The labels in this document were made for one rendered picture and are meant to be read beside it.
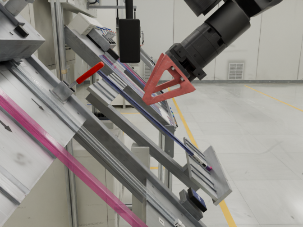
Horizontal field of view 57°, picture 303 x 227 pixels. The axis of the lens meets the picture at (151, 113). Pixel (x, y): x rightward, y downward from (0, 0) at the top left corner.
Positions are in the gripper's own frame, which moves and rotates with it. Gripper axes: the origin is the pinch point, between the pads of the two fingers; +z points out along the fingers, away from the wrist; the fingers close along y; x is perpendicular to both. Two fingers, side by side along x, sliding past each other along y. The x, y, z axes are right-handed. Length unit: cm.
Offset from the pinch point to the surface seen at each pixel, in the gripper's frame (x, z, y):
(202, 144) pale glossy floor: 117, 24, -256
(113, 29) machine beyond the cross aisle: -68, 22, -438
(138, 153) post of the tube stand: 16.9, 20.3, -37.6
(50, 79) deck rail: -14.1, 13.3, -7.3
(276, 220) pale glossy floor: 133, 8, -115
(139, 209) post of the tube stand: 32, 34, -38
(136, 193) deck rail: 15.7, 17.8, -7.9
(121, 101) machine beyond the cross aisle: 30, 99, -440
